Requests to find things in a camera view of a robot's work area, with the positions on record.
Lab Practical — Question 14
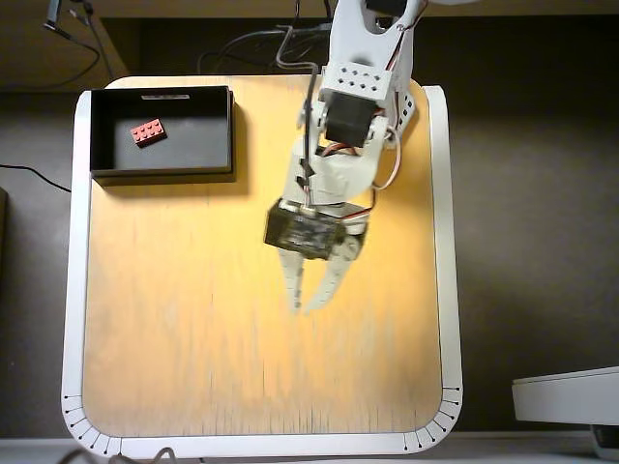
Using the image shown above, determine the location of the white red servo wire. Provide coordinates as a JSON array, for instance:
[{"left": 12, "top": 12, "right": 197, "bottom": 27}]
[{"left": 369, "top": 137, "right": 403, "bottom": 214}]

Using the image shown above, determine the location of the black cable bundle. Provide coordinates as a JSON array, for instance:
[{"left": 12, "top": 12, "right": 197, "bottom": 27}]
[{"left": 196, "top": 12, "right": 335, "bottom": 76}]

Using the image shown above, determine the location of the white box-shaped device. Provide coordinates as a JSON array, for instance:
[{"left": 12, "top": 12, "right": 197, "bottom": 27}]
[{"left": 511, "top": 365, "right": 619, "bottom": 427}]

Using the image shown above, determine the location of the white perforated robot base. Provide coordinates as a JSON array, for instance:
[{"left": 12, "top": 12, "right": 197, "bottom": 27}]
[{"left": 394, "top": 81, "right": 418, "bottom": 141}]

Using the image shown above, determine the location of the dark brown box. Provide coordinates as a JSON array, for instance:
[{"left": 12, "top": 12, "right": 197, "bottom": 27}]
[{"left": 0, "top": 186, "right": 10, "bottom": 291}]

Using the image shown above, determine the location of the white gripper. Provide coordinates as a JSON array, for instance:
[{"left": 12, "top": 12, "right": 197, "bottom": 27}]
[{"left": 278, "top": 130, "right": 384, "bottom": 315}]

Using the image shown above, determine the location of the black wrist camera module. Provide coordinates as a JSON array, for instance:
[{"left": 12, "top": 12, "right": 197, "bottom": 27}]
[{"left": 263, "top": 198, "right": 347, "bottom": 262}]

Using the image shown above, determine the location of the red lego block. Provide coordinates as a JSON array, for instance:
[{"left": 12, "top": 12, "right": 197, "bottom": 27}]
[{"left": 129, "top": 118, "right": 168, "bottom": 149}]

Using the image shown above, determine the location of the brown wooden desk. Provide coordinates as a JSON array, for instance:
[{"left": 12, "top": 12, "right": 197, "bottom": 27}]
[{"left": 0, "top": 0, "right": 619, "bottom": 93}]

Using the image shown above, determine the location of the thin black cable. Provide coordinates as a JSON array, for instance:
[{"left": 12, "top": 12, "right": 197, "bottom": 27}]
[{"left": 0, "top": 163, "right": 73, "bottom": 193}]

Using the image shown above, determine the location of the black looping cable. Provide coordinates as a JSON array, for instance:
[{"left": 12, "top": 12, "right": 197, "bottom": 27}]
[{"left": 0, "top": 0, "right": 117, "bottom": 93}]

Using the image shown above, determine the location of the black camera cable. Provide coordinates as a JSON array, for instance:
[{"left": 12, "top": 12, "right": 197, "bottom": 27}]
[{"left": 297, "top": 62, "right": 323, "bottom": 214}]

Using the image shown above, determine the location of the black rectangular bin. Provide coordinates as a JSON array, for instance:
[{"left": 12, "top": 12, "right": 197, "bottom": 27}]
[{"left": 90, "top": 85, "right": 238, "bottom": 188}]

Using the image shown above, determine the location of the white table rim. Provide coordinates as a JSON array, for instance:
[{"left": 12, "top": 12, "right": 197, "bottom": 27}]
[{"left": 61, "top": 74, "right": 464, "bottom": 458}]

